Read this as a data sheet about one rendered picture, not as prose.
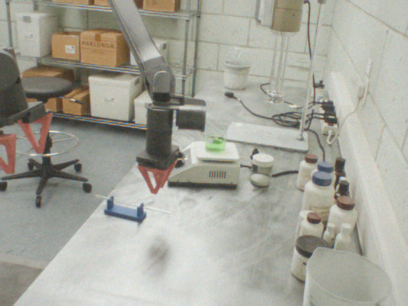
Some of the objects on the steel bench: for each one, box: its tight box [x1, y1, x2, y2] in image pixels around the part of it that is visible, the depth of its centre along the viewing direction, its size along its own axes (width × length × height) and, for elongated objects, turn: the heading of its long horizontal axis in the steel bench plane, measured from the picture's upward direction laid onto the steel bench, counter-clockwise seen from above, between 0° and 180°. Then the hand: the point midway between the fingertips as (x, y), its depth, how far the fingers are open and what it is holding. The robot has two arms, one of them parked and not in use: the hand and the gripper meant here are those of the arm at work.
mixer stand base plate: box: [226, 122, 309, 152], centre depth 167 cm, size 30×20×1 cm, turn 68°
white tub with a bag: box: [224, 45, 251, 90], centre depth 229 cm, size 14×14×21 cm
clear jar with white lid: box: [249, 154, 273, 187], centre depth 130 cm, size 6×6×8 cm
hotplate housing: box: [167, 146, 243, 187], centre depth 130 cm, size 22×13×8 cm, turn 83°
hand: (157, 187), depth 104 cm, fingers open, 3 cm apart
